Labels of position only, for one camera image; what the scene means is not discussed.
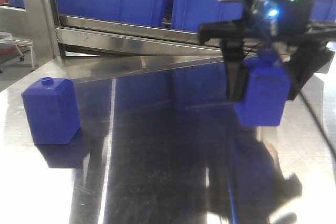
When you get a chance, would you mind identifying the blue block part small knob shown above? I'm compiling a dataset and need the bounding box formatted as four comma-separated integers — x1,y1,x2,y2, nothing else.
22,77,80,145

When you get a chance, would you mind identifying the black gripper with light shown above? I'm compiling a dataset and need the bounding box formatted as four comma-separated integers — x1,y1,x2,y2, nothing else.
198,0,335,102

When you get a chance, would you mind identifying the blue block part large cap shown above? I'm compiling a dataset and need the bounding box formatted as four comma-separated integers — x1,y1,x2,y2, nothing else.
234,48,291,126

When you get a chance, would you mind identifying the blue plastic bin far right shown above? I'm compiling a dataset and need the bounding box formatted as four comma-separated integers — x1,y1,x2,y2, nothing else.
310,0,335,22

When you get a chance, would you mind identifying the background table with caster legs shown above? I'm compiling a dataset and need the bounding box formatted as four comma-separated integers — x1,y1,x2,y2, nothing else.
1,31,37,72

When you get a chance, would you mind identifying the stainless steel shelf frame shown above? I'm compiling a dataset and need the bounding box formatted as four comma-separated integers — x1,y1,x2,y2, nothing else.
0,0,336,74

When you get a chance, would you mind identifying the blue plastic bin centre right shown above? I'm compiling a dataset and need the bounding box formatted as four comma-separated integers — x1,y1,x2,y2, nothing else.
171,0,243,31

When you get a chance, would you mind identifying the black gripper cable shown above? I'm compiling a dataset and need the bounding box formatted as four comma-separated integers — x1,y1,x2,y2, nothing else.
298,84,336,156

